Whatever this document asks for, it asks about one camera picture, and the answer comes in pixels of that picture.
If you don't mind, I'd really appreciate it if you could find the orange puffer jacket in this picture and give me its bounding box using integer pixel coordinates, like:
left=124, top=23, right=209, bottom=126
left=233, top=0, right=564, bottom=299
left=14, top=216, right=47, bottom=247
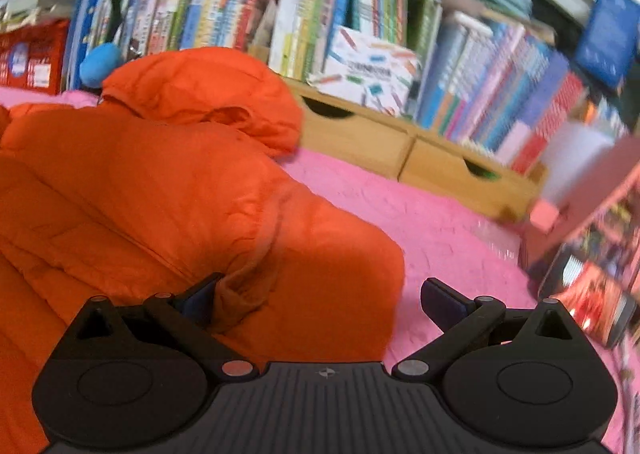
left=1, top=48, right=405, bottom=453

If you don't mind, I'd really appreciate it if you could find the pink bunny-print blanket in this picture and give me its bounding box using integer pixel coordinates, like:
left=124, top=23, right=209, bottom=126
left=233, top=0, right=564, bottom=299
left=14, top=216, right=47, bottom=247
left=1, top=88, right=530, bottom=364

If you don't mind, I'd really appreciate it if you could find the row of upright books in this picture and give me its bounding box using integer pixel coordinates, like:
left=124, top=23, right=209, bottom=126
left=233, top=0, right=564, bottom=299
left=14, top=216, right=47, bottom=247
left=66, top=0, right=639, bottom=173

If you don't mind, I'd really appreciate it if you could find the wooden drawer organizer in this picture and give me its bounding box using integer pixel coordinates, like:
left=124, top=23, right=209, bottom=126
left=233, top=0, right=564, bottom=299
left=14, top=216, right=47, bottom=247
left=284, top=78, right=548, bottom=223

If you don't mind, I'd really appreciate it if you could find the blue plush ball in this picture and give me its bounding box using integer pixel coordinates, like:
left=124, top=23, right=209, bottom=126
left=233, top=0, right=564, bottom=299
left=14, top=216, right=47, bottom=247
left=79, top=42, right=124, bottom=88

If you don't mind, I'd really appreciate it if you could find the white label printer box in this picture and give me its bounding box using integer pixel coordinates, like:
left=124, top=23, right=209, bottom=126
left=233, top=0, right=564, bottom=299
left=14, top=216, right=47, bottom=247
left=307, top=27, right=422, bottom=118

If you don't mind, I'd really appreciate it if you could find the red plastic crate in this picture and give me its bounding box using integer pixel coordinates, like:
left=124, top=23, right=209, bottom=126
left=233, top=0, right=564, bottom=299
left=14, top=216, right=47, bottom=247
left=0, top=19, right=70, bottom=95

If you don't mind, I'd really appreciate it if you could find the dark blue box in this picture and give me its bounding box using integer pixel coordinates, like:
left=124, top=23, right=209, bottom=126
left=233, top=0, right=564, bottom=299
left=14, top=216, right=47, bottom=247
left=574, top=0, right=639, bottom=91

